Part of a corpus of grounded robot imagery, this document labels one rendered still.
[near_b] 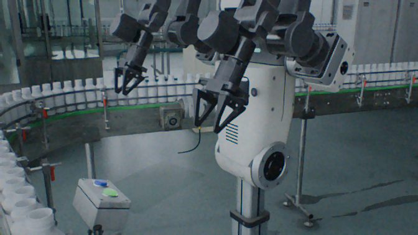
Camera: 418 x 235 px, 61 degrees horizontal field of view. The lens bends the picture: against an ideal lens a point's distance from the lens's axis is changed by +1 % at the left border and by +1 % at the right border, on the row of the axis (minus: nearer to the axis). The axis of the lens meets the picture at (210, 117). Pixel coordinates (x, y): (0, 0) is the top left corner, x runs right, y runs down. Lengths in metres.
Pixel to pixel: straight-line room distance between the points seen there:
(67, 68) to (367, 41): 4.83
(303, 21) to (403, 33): 6.21
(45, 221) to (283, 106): 0.70
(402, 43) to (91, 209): 6.53
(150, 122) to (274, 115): 1.26
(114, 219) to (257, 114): 0.47
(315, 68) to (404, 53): 6.19
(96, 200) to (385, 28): 6.23
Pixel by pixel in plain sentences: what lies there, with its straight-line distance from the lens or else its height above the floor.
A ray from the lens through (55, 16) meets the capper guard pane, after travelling 5.75.
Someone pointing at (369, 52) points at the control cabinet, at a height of 0.94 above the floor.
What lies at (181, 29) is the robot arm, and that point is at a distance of 1.13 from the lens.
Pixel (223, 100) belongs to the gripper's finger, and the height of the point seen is 1.35.
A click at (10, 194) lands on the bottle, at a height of 1.14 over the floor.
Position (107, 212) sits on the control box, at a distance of 0.83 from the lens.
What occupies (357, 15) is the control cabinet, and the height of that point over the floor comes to 1.53.
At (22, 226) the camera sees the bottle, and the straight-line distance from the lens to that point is 0.77.
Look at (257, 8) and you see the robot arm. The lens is 0.74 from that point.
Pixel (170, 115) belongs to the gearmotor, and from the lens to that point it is 2.06.
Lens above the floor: 1.50
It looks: 16 degrees down
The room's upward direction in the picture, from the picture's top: straight up
